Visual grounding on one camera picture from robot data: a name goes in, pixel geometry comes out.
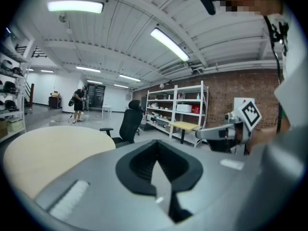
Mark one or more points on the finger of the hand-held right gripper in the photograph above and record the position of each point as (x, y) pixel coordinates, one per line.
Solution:
(214, 132)

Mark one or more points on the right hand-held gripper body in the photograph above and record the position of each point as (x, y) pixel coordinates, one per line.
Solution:
(250, 115)

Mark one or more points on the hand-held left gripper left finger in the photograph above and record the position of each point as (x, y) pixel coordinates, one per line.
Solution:
(96, 196)

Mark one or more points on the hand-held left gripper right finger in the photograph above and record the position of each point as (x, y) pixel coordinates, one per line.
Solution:
(216, 189)

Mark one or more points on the person's right forearm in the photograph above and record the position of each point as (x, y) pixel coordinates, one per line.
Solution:
(267, 133)

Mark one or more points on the red bag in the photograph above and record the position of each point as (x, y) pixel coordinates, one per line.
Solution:
(196, 109)

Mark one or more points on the small square yellow table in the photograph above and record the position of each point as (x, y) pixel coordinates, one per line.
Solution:
(184, 125)

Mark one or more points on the white appliance box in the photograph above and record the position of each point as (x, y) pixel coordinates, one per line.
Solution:
(184, 107)

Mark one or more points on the white goods storage rack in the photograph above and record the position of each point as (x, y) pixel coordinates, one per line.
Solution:
(175, 97)

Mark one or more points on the round light wooden table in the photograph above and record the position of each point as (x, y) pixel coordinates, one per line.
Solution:
(48, 153)

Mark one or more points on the person in white shirt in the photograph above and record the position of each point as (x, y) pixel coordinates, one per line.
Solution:
(296, 68)

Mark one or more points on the large clear water jug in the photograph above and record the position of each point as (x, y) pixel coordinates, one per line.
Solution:
(144, 119)

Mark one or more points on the black office chair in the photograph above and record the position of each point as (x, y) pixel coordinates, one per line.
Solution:
(130, 124)

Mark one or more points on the small white table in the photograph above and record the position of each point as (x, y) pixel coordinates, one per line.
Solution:
(107, 106)

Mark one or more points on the long ceiling light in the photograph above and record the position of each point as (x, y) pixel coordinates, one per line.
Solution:
(75, 6)
(47, 71)
(130, 78)
(94, 82)
(169, 44)
(88, 69)
(121, 85)

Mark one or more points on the dark low cabinet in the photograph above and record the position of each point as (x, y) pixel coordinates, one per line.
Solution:
(55, 102)

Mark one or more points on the white storage box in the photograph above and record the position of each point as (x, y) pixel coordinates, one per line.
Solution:
(15, 125)

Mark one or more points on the person's head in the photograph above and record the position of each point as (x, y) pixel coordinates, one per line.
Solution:
(264, 6)

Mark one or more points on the brown cardboard box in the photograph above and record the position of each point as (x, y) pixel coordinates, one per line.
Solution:
(3, 129)

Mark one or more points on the dark stair banister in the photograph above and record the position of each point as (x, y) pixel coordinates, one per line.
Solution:
(31, 95)

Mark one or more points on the white helmet storage rack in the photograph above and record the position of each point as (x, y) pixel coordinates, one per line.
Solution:
(23, 100)

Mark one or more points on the group of stored helmets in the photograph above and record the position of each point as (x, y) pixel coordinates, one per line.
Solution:
(9, 86)

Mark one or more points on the black metal railing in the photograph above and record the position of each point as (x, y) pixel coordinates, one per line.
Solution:
(38, 55)

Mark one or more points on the black wall panel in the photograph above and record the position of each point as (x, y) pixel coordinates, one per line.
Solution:
(96, 95)

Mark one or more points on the black head-worn camera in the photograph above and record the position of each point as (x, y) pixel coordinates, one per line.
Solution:
(209, 1)

